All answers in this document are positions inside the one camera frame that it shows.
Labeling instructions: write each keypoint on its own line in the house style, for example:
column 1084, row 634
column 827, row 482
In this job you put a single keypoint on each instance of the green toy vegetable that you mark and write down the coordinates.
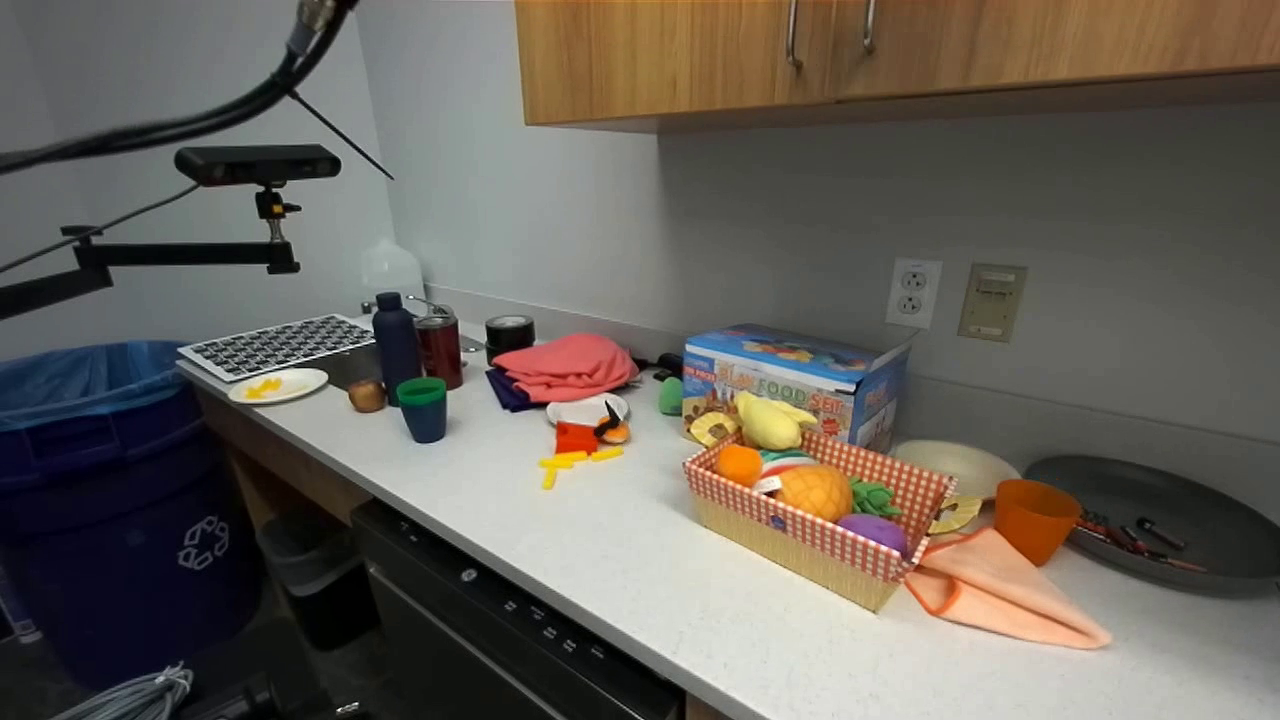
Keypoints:
column 669, row 392

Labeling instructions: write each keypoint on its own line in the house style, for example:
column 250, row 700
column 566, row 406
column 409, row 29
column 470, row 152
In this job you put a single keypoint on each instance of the pink cloth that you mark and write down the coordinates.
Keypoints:
column 571, row 364

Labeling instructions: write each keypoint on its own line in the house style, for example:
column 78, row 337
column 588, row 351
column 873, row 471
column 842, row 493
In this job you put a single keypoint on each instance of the white plastic plate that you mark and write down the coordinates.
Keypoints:
column 587, row 406

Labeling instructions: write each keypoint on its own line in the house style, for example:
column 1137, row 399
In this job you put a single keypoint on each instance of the orange and black toy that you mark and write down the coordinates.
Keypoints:
column 615, row 433

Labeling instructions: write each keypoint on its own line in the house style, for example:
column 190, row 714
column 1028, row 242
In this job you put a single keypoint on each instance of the yellow toy pineapple slice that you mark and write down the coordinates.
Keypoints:
column 708, row 427
column 953, row 518

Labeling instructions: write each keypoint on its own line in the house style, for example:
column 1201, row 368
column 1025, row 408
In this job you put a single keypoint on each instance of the yellow toy fry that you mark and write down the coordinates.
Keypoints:
column 553, row 473
column 594, row 459

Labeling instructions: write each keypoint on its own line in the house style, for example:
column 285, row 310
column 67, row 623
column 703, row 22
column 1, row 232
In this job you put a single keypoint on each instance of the black cup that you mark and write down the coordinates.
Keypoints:
column 511, row 335

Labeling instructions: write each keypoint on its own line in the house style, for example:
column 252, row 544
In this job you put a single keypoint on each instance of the purple cloth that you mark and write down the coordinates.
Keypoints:
column 506, row 391

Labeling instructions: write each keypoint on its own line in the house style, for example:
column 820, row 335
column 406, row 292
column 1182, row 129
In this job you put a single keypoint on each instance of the orange toy fruit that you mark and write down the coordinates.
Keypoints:
column 736, row 463

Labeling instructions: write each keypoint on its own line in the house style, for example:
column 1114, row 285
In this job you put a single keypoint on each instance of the pale yellow toy fruit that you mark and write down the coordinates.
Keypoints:
column 773, row 421

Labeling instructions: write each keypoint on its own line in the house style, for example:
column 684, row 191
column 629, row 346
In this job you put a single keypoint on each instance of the blue puzzle box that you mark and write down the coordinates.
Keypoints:
column 795, row 381

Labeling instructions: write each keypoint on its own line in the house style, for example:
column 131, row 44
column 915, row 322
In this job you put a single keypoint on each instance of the white and red toy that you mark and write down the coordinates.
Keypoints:
column 781, row 473

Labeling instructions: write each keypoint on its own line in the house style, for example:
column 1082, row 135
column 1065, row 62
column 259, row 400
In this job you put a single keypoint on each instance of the dark red jar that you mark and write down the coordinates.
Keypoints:
column 442, row 346

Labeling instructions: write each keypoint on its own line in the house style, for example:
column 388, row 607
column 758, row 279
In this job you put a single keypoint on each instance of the yellow-orange toy fruit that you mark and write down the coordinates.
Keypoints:
column 817, row 488

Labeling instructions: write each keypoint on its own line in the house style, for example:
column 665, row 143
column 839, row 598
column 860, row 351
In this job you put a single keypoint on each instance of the blue cup with green rim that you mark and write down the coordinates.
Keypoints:
column 421, row 408

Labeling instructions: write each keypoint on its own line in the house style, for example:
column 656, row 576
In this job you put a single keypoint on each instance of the dark blue bottle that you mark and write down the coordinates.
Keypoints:
column 393, row 343

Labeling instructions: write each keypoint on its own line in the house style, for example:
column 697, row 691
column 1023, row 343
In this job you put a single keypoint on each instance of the red checkered cardboard box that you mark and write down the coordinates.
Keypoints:
column 812, row 542

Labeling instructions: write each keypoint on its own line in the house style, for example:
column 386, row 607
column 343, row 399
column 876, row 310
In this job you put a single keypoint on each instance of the clear plastic bottle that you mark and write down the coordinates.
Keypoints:
column 388, row 267

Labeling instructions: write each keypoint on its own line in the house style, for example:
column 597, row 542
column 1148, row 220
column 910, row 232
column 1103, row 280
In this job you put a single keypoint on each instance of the green leafy toy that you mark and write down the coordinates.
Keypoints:
column 873, row 499

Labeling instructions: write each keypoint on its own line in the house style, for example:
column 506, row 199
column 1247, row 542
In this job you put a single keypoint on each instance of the small brown object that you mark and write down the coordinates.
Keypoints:
column 365, row 399

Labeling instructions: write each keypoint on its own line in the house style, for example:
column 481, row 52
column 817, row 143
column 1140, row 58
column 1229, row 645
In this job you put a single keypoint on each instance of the purple toy fruit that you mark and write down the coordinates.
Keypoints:
column 873, row 528

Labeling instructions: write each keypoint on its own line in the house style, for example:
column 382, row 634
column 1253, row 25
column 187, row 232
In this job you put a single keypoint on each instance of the black dishwasher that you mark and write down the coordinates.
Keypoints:
column 506, row 627

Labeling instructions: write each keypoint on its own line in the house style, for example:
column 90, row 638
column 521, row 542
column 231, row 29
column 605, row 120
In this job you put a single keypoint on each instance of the cream plastic plate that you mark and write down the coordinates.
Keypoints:
column 963, row 467

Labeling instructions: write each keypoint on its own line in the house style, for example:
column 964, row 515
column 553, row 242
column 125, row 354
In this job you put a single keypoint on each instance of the small white plate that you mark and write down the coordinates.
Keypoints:
column 278, row 387

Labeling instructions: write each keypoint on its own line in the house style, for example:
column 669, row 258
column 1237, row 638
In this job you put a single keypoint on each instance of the grey patterned drying mat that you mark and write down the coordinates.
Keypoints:
column 275, row 346

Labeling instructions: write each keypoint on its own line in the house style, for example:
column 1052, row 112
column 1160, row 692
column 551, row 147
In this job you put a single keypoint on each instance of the small black bin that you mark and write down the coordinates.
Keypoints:
column 315, row 575

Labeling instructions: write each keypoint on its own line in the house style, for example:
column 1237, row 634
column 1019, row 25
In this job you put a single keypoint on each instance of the orange plastic cup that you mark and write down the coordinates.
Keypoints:
column 1037, row 520

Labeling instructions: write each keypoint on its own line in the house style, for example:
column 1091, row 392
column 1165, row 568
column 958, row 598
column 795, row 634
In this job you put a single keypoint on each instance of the peach cloth napkin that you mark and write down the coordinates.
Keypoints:
column 1006, row 594

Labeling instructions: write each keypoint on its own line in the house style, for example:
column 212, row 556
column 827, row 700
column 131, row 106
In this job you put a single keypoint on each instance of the black boom stand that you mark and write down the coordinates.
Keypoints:
column 172, row 253

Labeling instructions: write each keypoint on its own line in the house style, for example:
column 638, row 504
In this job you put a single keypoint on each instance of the brown toy strips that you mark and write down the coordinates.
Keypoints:
column 1124, row 536

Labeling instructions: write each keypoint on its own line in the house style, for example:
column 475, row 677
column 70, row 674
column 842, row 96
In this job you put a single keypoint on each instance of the blue recycling bin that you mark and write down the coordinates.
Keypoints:
column 105, row 520

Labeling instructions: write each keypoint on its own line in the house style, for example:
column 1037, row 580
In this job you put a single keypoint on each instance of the dark grey plate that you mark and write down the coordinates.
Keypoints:
column 1201, row 515

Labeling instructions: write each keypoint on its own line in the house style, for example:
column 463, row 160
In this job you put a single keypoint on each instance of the grey plastic bag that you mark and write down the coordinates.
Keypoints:
column 132, row 699

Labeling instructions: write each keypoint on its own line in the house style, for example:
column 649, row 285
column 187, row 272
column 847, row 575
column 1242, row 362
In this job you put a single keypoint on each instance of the white wall outlet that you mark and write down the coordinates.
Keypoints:
column 915, row 291

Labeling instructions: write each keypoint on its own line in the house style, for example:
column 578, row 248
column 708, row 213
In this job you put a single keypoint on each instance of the beige wall switch plate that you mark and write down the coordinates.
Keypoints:
column 991, row 301

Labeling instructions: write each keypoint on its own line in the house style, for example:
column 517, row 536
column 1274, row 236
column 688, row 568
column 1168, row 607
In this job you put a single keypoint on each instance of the black camera bar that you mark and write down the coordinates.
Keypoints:
column 260, row 160

